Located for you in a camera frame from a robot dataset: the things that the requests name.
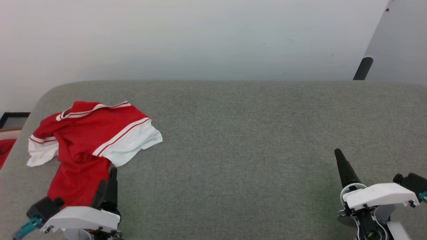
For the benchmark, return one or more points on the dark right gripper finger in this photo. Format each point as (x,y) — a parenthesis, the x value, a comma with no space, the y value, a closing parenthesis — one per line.
(346,171)

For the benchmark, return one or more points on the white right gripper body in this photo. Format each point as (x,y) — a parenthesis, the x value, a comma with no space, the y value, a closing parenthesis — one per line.
(380,196)

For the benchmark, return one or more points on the beige basket rim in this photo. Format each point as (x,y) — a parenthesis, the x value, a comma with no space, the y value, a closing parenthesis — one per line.
(10,134)

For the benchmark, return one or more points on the teal right camera connector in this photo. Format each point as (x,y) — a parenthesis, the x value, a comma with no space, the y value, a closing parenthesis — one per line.
(423,196)

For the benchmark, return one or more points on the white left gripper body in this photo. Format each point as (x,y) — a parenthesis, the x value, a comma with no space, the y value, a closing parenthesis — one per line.
(83,218)

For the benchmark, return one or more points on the red cloth in basket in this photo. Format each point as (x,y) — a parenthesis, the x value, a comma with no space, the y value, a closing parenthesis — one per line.
(6,150)

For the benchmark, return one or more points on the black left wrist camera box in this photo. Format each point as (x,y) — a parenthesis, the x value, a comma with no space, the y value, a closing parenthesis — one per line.
(43,208)

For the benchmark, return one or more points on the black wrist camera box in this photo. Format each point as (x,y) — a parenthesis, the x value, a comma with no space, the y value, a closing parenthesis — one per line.
(413,182)
(43,208)

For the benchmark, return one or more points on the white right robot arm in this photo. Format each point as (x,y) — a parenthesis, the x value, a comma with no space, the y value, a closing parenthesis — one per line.
(398,231)

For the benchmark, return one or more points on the black picture frame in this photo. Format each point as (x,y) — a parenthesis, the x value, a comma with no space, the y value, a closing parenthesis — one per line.
(13,120)

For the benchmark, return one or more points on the grey panel board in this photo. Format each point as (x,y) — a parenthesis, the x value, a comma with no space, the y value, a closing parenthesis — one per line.
(400,40)

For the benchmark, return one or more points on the teal left camera connector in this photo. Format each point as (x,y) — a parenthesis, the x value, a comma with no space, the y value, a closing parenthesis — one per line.
(28,227)

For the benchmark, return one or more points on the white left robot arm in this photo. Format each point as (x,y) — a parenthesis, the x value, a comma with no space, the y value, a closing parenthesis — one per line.
(78,235)

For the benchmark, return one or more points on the black pole with white cap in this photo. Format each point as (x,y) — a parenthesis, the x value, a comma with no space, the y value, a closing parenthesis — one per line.
(363,68)

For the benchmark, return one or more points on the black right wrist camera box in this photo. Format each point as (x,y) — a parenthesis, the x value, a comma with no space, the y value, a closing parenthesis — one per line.
(413,182)

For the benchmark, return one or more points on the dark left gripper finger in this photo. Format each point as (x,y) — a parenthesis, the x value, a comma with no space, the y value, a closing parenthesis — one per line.
(112,190)
(100,196)

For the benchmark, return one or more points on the red and white sports shirt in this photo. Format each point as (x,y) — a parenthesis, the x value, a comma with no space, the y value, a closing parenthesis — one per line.
(86,133)

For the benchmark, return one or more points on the teal camera connector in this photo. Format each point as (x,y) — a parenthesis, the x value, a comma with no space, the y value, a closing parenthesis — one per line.
(423,196)
(28,227)

